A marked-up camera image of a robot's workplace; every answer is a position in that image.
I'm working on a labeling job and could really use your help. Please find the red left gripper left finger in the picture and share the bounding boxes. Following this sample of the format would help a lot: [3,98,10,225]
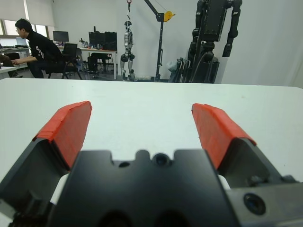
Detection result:
[0,101,93,215]

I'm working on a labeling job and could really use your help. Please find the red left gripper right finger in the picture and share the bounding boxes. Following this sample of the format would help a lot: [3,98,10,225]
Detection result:
[191,103,298,190]

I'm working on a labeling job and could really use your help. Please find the folded black stands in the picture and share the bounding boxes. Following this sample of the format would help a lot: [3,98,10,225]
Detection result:
[176,56,193,83]

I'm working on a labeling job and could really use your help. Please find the seated person behind desk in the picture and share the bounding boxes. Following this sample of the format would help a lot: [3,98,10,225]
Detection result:
[89,52,112,79]

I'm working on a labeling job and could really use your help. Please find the light blue bag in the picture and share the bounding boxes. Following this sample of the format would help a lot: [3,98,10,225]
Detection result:
[167,60,181,82]

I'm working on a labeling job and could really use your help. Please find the black office chair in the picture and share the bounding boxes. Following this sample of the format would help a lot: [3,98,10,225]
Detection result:
[47,43,83,80]

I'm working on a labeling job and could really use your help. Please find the low white desk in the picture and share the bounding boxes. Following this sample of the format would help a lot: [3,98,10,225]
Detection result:
[0,63,29,80]

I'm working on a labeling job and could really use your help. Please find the seated person black sweater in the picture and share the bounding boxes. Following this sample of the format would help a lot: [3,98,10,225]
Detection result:
[11,18,79,79]

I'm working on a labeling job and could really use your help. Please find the small black monitor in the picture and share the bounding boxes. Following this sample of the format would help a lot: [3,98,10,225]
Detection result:
[52,30,70,44]

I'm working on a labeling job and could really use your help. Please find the black equipment case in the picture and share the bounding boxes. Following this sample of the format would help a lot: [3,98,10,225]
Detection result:
[105,31,118,51]

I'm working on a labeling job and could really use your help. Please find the silver humanoid robot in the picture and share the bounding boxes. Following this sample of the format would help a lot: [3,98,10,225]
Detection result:
[120,20,136,81]

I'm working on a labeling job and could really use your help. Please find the black crane yellow winch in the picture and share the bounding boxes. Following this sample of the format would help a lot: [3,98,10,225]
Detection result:
[143,0,177,82]

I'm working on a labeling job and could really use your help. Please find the white window blind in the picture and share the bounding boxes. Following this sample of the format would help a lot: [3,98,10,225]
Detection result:
[23,0,55,27]

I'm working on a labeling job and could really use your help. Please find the red hook with strap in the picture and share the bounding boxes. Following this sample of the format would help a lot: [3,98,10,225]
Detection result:
[126,0,133,21]

